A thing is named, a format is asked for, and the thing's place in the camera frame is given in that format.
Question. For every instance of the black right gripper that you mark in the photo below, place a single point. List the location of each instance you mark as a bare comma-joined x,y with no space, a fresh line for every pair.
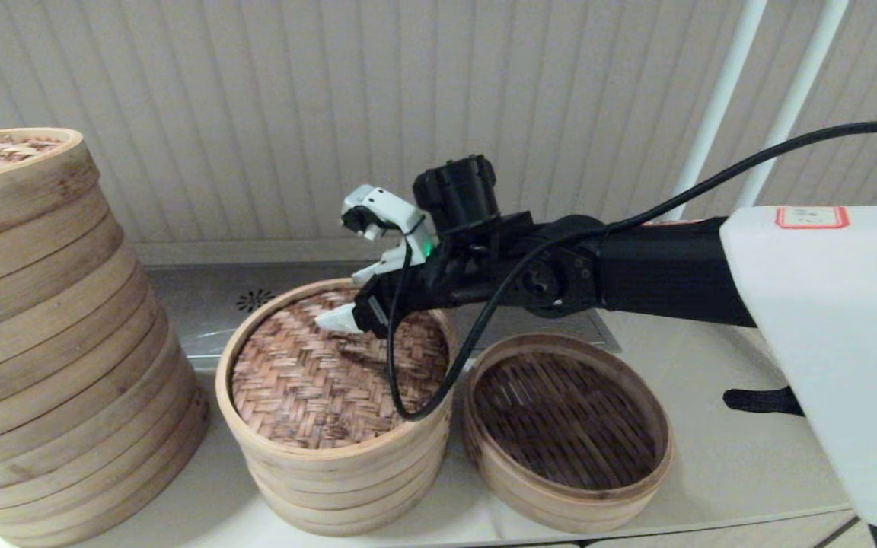
457,190

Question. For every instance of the woven bamboo steamer lid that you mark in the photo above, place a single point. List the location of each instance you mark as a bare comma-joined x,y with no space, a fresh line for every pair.
294,380

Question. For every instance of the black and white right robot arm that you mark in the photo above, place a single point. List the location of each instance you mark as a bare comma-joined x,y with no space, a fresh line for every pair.
674,266

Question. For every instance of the low bamboo steamer basket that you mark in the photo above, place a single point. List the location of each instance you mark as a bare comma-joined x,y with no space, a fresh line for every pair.
560,418

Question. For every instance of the tall bamboo steamer stack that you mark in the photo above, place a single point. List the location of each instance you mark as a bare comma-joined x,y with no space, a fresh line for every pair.
65,380

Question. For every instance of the stainless steel vented panel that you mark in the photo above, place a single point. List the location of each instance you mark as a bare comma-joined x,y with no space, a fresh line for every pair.
180,289

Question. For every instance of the white metal pole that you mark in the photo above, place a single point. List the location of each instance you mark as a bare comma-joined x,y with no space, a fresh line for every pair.
720,99
796,99

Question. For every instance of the white counter cabinet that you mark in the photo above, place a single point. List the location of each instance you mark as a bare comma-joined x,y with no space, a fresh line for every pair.
751,536

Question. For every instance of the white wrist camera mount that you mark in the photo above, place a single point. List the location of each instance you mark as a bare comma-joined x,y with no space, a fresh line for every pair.
385,209

